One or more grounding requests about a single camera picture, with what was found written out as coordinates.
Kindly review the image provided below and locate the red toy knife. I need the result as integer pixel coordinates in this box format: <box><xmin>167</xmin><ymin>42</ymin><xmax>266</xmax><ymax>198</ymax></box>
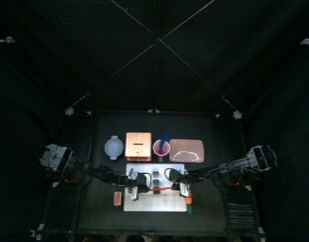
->
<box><xmin>149</xmin><ymin>186</ymin><xmax>181</xmax><ymax>194</ymax></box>

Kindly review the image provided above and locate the white cutting board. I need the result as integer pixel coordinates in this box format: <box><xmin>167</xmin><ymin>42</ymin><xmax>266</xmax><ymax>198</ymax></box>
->
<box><xmin>123</xmin><ymin>163</ymin><xmax>189</xmax><ymax>213</ymax></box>

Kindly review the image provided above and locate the pink square plate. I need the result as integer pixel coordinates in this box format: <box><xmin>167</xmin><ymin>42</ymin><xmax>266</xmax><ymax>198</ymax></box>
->
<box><xmin>169</xmin><ymin>138</ymin><xmax>206</xmax><ymax>164</ymax></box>

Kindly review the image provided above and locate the orange toy carrot green top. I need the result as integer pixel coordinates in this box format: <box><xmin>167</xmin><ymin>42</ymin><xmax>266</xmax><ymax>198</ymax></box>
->
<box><xmin>185</xmin><ymin>196</ymin><xmax>195</xmax><ymax>216</ymax></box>

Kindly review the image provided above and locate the pink toy salmon slice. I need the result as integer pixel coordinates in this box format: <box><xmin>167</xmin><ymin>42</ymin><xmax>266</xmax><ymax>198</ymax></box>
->
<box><xmin>113</xmin><ymin>191</ymin><xmax>125</xmax><ymax>208</ymax></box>

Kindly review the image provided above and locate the wooden box with slot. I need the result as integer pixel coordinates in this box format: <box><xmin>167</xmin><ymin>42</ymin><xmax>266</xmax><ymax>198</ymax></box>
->
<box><xmin>125</xmin><ymin>131</ymin><xmax>154</xmax><ymax>163</ymax></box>

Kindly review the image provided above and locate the blue plastic utensil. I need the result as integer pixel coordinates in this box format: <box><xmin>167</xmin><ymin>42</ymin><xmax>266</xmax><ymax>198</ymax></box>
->
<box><xmin>158</xmin><ymin>134</ymin><xmax>173</xmax><ymax>163</ymax></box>

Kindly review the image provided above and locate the white printed label sticker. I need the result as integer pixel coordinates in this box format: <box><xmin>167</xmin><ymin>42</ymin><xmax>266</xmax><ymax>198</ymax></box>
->
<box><xmin>227</xmin><ymin>201</ymin><xmax>255</xmax><ymax>230</ymax></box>

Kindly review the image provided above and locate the light blue bowl with handles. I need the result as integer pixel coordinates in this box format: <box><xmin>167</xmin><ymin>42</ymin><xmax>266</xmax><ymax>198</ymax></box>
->
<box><xmin>103</xmin><ymin>135</ymin><xmax>126</xmax><ymax>161</ymax></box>

